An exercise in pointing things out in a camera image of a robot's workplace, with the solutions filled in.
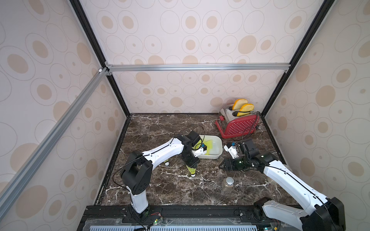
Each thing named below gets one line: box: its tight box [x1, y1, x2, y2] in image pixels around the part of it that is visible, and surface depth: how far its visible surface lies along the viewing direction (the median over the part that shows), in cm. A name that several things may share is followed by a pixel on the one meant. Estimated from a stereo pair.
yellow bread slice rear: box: [232, 98, 249, 111], surface depth 99 cm
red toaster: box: [214, 104, 261, 139], surface depth 99 cm
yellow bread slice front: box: [236, 103, 255, 117], surface depth 95 cm
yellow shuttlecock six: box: [185, 165, 197, 178], surface depth 85 cm
